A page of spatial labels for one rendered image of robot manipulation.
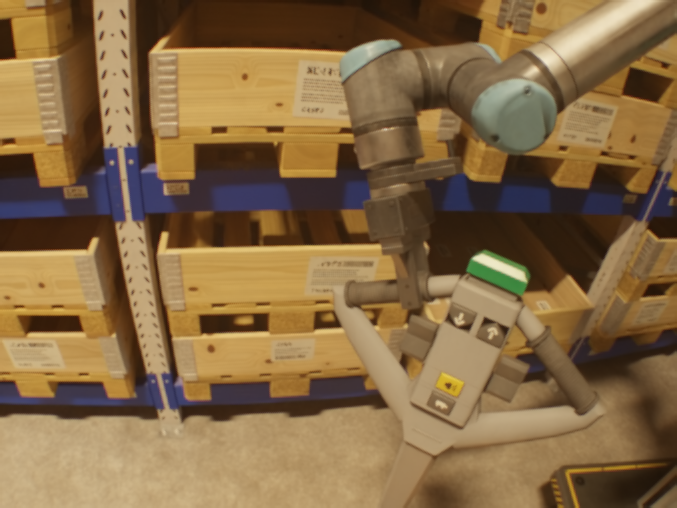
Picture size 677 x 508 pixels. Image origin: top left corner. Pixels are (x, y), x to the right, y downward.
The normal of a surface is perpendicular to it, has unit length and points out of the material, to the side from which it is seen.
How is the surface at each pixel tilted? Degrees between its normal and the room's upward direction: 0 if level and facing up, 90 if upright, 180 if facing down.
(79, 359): 90
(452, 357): 74
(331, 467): 0
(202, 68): 90
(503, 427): 69
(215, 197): 90
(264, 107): 90
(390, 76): 58
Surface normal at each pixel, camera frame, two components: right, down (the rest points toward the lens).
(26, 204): 0.19, 0.58
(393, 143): 0.01, 0.12
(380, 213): -0.47, 0.20
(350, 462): 0.11, -0.81
